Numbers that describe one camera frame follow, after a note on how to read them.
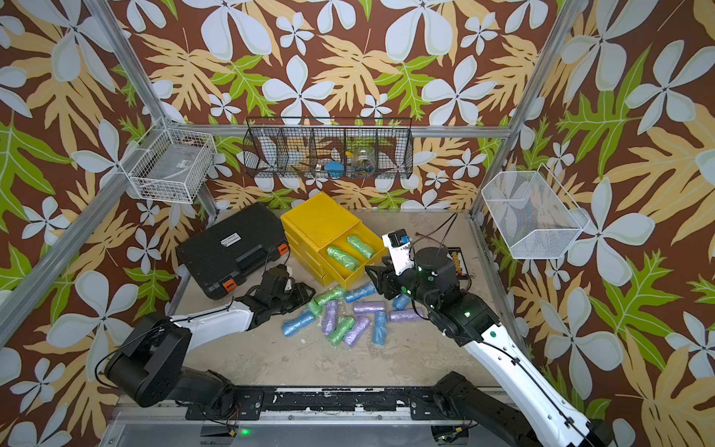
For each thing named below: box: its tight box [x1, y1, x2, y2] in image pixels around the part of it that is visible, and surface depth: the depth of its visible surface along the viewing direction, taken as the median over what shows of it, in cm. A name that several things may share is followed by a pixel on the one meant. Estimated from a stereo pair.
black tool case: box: [175, 203, 290, 301], surface depth 101 cm
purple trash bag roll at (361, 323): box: [343, 314, 371, 348], surface depth 88 cm
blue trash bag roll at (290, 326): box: [281, 310, 315, 338], surface depth 88 cm
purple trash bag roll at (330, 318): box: [322, 300, 338, 336], surface depth 91 cm
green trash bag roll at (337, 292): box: [313, 284, 348, 306], surface depth 95 cm
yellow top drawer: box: [317, 222, 389, 290], surface depth 87 cm
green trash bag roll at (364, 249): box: [346, 234, 376, 260], surface depth 88 cm
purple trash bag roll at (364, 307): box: [352, 301, 387, 314], surface depth 92 cm
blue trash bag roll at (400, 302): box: [391, 293, 412, 312], surface depth 93 cm
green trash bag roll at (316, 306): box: [308, 297, 324, 318], surface depth 92 cm
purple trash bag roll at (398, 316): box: [388, 310, 424, 323], surface depth 90 cm
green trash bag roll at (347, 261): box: [325, 245, 362, 271], surface depth 86 cm
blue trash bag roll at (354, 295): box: [344, 282, 378, 304], surface depth 95 cm
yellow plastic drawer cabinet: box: [280, 191, 389, 289], surface depth 88 cm
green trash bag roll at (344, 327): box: [327, 315, 356, 349], surface depth 87 cm
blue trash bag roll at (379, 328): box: [372, 310, 387, 346], surface depth 89 cm
